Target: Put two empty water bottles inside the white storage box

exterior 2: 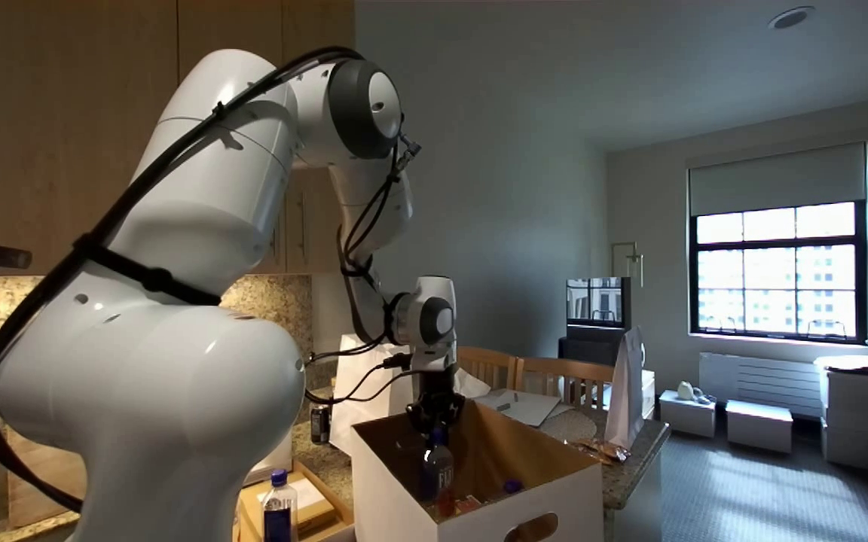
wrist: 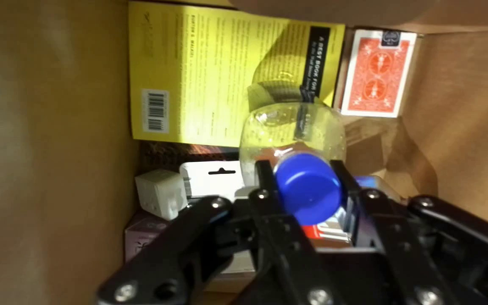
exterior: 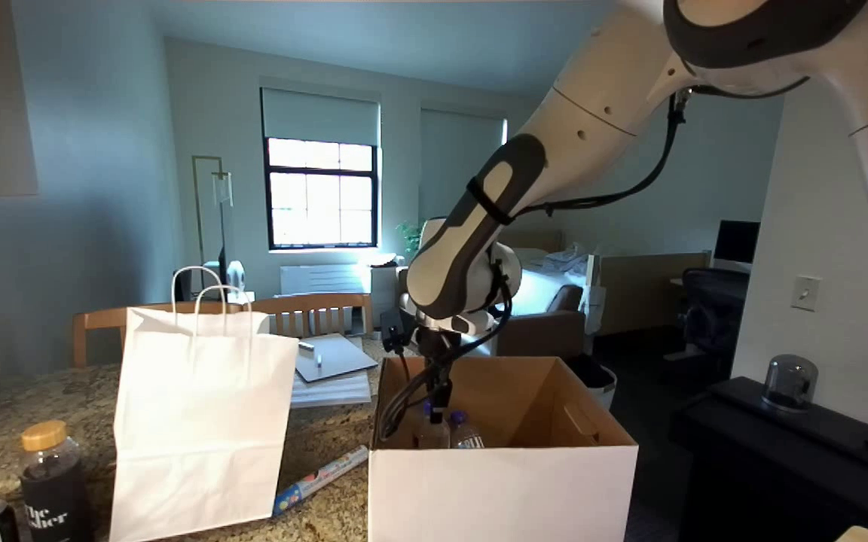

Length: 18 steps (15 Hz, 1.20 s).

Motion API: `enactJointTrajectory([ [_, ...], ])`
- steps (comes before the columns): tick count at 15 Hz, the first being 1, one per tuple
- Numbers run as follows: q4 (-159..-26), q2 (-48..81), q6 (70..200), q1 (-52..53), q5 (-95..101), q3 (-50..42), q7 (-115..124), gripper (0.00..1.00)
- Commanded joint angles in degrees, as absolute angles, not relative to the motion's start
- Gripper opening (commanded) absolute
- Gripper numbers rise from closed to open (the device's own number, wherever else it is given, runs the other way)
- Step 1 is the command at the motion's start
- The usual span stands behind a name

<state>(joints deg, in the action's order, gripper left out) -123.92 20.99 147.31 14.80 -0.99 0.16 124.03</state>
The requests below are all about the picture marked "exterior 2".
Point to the white roller blind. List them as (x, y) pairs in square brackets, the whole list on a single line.
[(777, 181)]

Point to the white floor box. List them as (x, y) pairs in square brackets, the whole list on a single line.
[(759, 425), (689, 413)]

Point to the white drawer unit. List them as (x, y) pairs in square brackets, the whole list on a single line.
[(855, 416)]

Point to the wooden wall cabinets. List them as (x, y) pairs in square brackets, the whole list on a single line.
[(51, 101)]

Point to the wooden tray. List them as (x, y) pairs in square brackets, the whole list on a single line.
[(320, 508)]

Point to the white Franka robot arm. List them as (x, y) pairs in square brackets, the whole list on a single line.
[(152, 402)]

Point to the small television screen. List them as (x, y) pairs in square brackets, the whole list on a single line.
[(598, 301)]

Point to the wooden chair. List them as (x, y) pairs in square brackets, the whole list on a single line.
[(488, 365), (567, 381)]

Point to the black framed window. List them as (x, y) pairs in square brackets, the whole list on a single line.
[(779, 273)]

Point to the white radiator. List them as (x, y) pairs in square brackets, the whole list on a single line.
[(756, 381)]

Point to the round ceiling light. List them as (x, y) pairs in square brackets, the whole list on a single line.
[(792, 16)]

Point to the black television stand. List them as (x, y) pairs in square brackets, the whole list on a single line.
[(590, 348)]

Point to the white cardboard storage box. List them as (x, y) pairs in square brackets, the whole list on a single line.
[(393, 501)]

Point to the white printed shopping bag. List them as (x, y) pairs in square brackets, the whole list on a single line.
[(628, 392)]

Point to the crumpled white tissue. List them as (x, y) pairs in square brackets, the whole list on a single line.
[(471, 386)]

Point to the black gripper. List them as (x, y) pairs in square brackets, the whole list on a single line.
[(438, 392)]

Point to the white notebook papers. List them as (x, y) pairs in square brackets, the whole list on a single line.
[(525, 407)]

